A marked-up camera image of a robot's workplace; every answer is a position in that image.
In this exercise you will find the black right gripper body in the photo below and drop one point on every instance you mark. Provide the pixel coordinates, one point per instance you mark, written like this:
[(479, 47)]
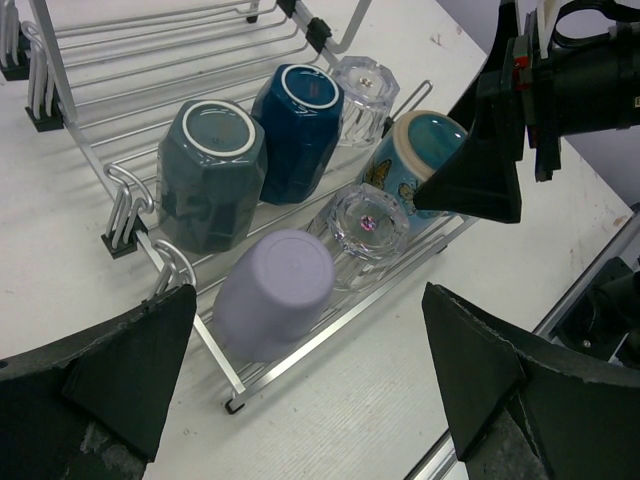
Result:
[(557, 85)]

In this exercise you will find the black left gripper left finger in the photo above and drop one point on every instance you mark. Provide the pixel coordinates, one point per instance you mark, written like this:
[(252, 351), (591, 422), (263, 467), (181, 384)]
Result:
[(93, 405)]

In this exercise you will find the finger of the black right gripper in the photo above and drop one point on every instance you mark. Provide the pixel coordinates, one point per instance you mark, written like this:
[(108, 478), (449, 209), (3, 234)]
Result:
[(480, 178)]

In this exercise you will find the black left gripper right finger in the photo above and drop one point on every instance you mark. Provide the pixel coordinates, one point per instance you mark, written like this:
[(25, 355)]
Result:
[(520, 407)]

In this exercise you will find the blue butterfly ceramic mug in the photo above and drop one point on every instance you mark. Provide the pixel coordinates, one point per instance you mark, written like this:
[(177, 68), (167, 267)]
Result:
[(417, 145)]

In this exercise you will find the clear faceted glass front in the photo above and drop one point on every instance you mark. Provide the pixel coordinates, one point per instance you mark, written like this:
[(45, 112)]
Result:
[(365, 231)]

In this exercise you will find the clear faceted glass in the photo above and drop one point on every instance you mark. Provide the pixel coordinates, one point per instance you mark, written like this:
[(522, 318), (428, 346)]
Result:
[(365, 231), (370, 90)]

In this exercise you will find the dark blue faceted mug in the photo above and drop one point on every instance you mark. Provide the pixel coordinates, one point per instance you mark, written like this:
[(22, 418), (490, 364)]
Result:
[(300, 111)]

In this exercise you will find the lilac plastic cup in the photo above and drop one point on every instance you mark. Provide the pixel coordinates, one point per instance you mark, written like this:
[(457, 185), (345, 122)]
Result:
[(273, 296)]

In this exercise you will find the grey faceted ceramic mug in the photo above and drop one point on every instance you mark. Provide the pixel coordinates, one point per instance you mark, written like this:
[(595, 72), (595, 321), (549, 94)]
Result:
[(211, 167)]

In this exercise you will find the silver wire dish rack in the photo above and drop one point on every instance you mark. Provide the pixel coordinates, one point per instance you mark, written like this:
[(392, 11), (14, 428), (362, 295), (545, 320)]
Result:
[(114, 74)]

